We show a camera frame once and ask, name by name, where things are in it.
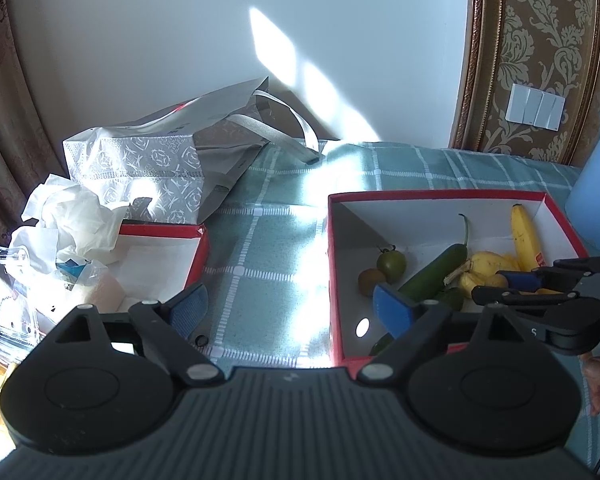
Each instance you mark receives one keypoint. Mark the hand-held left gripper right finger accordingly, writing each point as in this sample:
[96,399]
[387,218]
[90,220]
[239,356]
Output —
[390,310]

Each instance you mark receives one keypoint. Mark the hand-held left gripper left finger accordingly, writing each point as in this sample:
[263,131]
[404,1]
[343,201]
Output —
[190,307]

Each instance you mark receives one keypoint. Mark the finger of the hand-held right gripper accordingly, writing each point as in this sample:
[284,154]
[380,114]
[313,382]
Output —
[517,280]
[520,298]

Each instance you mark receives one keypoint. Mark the plain yellow banana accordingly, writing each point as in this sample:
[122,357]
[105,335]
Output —
[480,270]

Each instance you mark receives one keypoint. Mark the yellow banana with sticker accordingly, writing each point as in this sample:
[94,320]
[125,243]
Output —
[525,235]

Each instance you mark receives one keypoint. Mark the large red cardboard box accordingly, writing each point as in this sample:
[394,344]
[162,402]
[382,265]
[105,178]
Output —
[415,225]

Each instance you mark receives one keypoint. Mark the person's right hand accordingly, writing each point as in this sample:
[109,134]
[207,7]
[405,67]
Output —
[596,382]

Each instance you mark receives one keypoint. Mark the brown round fruit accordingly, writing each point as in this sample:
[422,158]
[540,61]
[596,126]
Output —
[371,280]

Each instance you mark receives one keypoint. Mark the green cucumber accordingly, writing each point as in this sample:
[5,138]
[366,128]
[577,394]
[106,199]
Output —
[430,272]

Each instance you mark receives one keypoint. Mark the small red cardboard box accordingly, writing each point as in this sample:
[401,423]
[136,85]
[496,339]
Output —
[155,260]

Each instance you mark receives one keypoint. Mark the light blue electric kettle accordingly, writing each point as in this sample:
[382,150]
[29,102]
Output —
[595,200]

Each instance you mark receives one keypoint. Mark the teal checked tablecloth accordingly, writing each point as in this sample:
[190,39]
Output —
[280,240]

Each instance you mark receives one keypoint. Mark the grey patterned gift bag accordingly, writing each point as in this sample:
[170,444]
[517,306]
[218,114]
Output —
[155,170]

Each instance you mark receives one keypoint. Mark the white crumpled plastic bag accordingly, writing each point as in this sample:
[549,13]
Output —
[75,215]

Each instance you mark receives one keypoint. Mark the clear plastic container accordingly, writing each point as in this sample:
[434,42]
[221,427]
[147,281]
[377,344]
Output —
[5,300]

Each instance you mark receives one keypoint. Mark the brown patterned curtain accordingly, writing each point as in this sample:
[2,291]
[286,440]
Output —
[5,110]

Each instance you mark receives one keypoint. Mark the white light switch panel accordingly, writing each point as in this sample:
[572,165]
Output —
[535,107]

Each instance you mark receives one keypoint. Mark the gold damask framed wall panel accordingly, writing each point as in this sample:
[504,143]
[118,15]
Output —
[545,25]

